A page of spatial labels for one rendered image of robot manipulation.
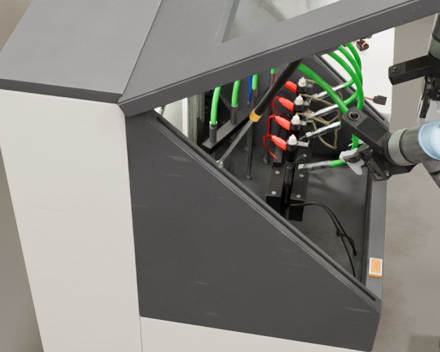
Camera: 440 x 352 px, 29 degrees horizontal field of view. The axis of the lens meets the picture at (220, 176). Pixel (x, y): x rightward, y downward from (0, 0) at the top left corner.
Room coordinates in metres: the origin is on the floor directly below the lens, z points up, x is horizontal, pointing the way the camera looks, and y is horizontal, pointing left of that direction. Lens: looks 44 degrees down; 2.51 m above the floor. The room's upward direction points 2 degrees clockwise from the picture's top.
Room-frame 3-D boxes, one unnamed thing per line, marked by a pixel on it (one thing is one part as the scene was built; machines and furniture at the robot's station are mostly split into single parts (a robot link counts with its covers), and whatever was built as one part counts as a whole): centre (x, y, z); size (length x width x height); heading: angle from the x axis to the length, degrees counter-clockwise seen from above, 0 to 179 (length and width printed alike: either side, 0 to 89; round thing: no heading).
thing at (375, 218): (1.54, -0.41, 0.87); 0.62 x 0.04 x 0.16; 171
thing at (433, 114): (1.52, -0.49, 1.28); 0.06 x 0.03 x 0.09; 81
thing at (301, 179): (1.70, -0.20, 0.91); 0.34 x 0.10 x 0.15; 171
